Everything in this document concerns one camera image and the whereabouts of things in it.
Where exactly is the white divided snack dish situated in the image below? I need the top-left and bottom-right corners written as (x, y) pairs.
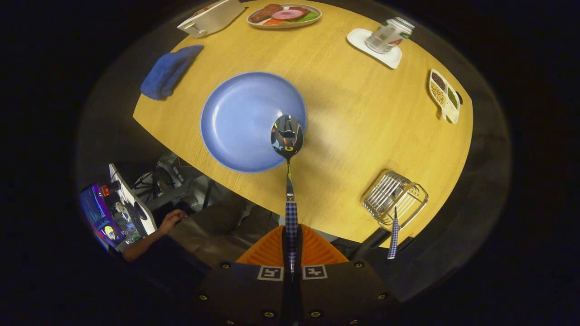
top-left (429, 69), bottom-right (462, 124)

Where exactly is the beige food plate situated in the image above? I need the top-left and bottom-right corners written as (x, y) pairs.
top-left (246, 4), bottom-right (323, 29)

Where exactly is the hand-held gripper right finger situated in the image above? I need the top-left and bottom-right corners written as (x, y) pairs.
top-left (294, 224), bottom-right (399, 326)

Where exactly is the fork with blue checked handle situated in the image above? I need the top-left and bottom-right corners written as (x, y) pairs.
top-left (387, 206), bottom-right (400, 259)

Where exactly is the lit colourful computer screen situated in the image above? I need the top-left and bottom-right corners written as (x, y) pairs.
top-left (78, 183), bottom-right (126, 250)

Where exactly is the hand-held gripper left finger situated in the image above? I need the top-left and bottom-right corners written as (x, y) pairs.
top-left (198, 224), bottom-right (291, 326)

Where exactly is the spoon with blue checked handle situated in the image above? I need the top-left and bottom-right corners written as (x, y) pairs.
top-left (271, 114), bottom-right (304, 277)

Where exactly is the grey swivel chair base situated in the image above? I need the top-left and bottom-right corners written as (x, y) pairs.
top-left (134, 152), bottom-right (213, 213)

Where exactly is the blue plate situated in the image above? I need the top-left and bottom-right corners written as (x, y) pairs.
top-left (200, 72), bottom-right (308, 173)

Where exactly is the brown meat piece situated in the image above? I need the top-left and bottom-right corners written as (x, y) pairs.
top-left (249, 4), bottom-right (284, 24)

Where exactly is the metal wire basket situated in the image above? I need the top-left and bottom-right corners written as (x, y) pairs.
top-left (361, 170), bottom-right (429, 231)

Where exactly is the white toaster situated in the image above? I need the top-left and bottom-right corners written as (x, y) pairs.
top-left (177, 0), bottom-right (247, 38)

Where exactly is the white coaster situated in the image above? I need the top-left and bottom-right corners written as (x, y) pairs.
top-left (347, 29), bottom-right (403, 69)

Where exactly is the pink ham slice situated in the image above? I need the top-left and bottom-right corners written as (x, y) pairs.
top-left (271, 9), bottom-right (305, 21)

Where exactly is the blue cloth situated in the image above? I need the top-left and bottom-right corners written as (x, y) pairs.
top-left (140, 45), bottom-right (205, 101)

